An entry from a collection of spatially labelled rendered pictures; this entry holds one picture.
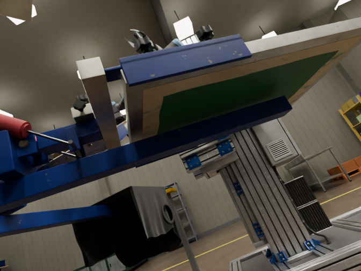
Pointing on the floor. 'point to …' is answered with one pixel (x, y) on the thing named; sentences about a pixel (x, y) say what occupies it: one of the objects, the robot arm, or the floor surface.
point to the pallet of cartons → (350, 166)
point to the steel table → (312, 169)
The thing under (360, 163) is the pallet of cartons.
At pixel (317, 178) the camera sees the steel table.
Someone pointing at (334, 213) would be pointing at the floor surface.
